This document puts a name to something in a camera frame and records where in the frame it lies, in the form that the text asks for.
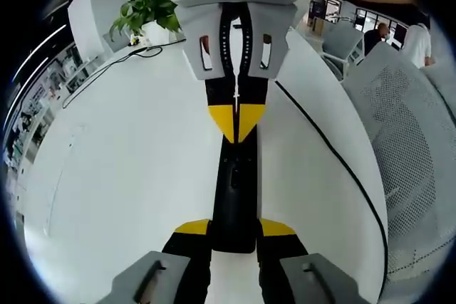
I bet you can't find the grey mesh office chair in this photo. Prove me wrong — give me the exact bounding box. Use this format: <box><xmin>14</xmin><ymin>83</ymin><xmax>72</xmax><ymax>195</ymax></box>
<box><xmin>321</xmin><ymin>24</ymin><xmax>365</xmax><ymax>79</ymax></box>
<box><xmin>422</xmin><ymin>65</ymin><xmax>456</xmax><ymax>137</ymax></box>
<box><xmin>341</xmin><ymin>42</ymin><xmax>450</xmax><ymax>283</ymax></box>

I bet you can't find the potted green plant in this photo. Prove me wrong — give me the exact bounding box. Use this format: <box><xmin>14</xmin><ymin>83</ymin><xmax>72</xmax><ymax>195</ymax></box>
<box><xmin>108</xmin><ymin>0</ymin><xmax>187</xmax><ymax>48</ymax></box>

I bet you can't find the black table cable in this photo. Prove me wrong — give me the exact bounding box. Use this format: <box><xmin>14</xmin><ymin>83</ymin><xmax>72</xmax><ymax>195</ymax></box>
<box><xmin>62</xmin><ymin>45</ymin><xmax>164</xmax><ymax>110</ymax></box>

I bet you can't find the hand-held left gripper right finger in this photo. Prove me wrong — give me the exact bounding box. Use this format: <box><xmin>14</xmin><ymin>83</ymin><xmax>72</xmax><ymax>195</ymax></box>
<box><xmin>255</xmin><ymin>218</ymin><xmax>361</xmax><ymax>304</ymax></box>

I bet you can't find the white square pillar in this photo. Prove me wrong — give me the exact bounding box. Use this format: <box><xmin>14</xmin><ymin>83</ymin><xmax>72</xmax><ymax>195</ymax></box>
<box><xmin>67</xmin><ymin>0</ymin><xmax>131</xmax><ymax>66</ymax></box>

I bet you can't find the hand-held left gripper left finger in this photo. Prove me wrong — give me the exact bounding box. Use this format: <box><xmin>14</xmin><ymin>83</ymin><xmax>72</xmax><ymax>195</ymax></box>
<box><xmin>95</xmin><ymin>218</ymin><xmax>214</xmax><ymax>304</ymax></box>

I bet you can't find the black remote control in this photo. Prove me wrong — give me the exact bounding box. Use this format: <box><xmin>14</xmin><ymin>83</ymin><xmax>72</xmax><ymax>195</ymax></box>
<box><xmin>212</xmin><ymin>132</ymin><xmax>264</xmax><ymax>255</ymax></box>

